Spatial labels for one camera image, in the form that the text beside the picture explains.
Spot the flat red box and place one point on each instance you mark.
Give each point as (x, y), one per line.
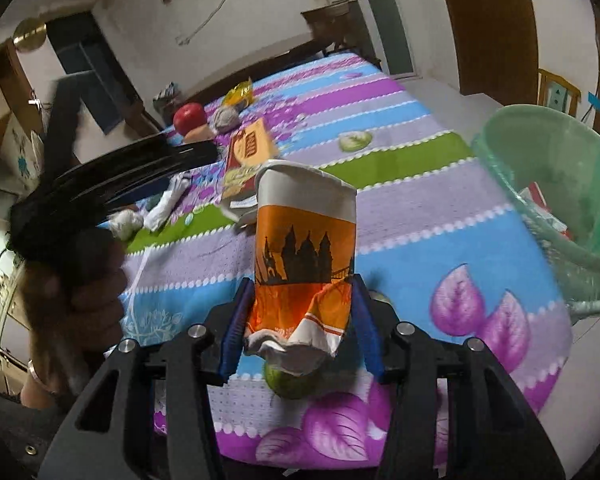
(250, 157)

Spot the red apple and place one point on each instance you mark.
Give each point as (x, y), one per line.
(189, 116)

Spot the orange paper cup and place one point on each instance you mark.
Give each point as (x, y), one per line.
(305, 255)

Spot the black waste basket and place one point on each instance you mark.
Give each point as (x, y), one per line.
(168, 99)

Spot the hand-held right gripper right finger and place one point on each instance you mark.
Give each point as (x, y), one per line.
(367, 330)

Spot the blue wall tag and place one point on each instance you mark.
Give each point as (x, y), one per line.
(597, 102)

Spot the small light wooden chair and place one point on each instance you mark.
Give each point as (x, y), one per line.
(557, 92)

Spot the dark wooden chair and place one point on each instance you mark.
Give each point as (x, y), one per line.
(330, 22)

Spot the glass door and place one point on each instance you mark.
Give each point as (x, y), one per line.
(375, 15)

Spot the green plastic bin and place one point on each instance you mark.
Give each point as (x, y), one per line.
(555, 185)

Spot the dark window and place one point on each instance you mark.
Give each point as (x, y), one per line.
(92, 72)

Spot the gold round wall plate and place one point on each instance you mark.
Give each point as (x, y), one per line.
(30, 35)

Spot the white crumpled tissue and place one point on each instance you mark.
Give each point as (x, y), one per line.
(169, 204)

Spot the floral striped tablecloth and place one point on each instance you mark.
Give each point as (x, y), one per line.
(405, 240)

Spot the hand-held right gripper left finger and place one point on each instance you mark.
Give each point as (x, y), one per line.
(235, 330)

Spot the grey crumpled paper ball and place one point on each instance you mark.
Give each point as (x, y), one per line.
(225, 119)
(125, 224)

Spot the yellow snack bag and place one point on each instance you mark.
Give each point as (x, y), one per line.
(240, 94)

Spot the brown wooden door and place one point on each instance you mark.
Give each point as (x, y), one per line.
(485, 25)

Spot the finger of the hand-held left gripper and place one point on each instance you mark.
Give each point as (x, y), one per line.
(67, 115)
(130, 170)

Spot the person's left hand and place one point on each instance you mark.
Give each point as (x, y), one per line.
(85, 300)

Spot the dark wooden bench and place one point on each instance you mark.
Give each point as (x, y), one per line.
(257, 65)

